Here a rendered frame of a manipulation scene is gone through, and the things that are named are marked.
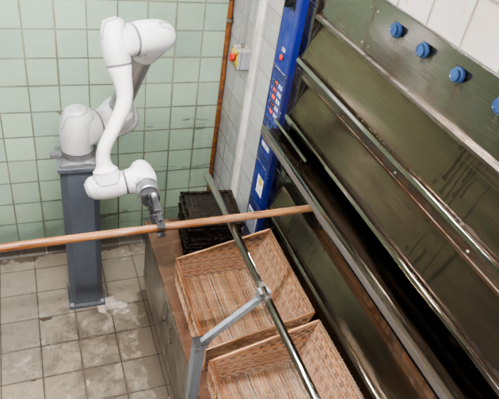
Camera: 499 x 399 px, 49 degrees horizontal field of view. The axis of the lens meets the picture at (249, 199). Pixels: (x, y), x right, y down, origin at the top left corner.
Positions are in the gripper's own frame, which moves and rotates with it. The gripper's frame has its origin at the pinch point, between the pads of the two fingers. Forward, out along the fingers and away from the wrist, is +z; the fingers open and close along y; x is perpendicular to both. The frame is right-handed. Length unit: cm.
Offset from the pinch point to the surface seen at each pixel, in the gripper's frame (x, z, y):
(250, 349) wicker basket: -32, 33, 44
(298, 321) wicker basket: -55, 28, 38
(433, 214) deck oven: -65, 61, -47
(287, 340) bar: -28, 60, 2
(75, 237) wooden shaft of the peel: 31.2, 1.3, -0.8
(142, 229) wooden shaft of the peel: 7.3, 1.4, -0.9
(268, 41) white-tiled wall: -65, -70, -45
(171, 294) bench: -12, -18, 61
